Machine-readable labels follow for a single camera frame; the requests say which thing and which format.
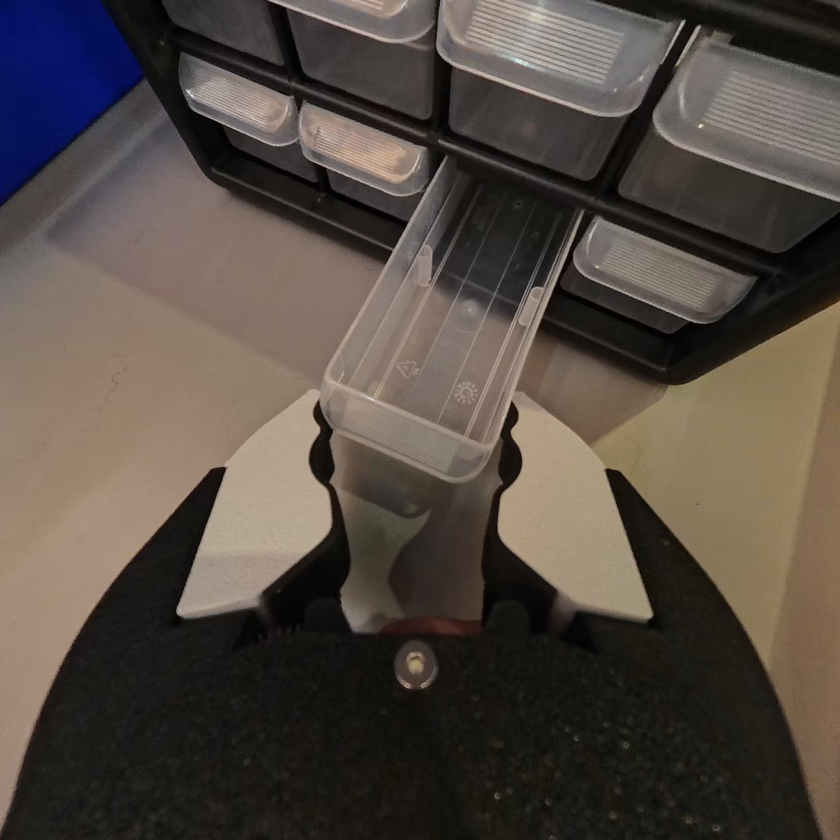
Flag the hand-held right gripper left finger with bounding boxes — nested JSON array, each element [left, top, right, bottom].
[[177, 399, 350, 639]]

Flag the black drawer cabinet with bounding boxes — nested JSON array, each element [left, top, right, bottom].
[[105, 0, 840, 387]]

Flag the clear plastic drawer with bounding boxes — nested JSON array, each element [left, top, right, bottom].
[[320, 156, 586, 485]]

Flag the blue plastic bin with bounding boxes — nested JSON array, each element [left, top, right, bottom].
[[0, 0, 147, 204]]

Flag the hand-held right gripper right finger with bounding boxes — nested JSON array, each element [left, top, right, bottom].
[[483, 394, 656, 635]]

